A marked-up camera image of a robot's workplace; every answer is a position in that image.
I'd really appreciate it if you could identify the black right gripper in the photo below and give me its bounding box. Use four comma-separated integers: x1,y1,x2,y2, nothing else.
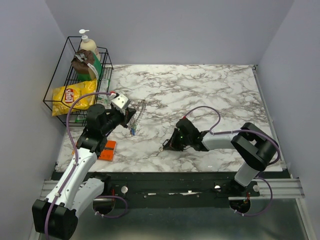
163,127,192,151

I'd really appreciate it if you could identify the metal numbered key ring disc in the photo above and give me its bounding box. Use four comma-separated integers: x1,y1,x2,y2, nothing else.
128,99,147,132

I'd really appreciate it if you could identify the key with blue tag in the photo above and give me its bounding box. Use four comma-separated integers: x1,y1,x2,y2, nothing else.
130,128,136,136

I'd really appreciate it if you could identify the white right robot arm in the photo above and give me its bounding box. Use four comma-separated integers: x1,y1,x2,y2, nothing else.
162,117,281,196

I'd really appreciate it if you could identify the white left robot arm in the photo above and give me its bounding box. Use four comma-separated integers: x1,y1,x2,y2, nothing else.
32,104,136,240

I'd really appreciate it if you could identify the green white packet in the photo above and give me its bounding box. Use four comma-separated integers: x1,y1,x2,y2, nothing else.
74,78,112,123

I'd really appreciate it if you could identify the orange razor package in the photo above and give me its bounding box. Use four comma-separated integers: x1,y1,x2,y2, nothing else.
98,140,117,162

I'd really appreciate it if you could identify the brown and green bag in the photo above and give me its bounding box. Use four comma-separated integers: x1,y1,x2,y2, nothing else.
71,49,102,82

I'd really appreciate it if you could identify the yellow Lays chips bag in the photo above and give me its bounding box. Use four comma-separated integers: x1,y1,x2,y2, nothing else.
52,78,98,117

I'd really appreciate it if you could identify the pump lotion bottle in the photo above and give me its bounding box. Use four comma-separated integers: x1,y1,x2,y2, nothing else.
79,29,101,61

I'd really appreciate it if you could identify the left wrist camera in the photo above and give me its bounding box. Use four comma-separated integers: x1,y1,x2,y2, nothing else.
108,91,131,115

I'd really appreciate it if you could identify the black wire basket rack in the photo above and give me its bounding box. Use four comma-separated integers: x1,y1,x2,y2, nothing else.
42,36,114,114

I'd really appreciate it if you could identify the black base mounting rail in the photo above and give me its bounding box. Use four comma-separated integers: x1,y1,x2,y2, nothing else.
82,171,261,210

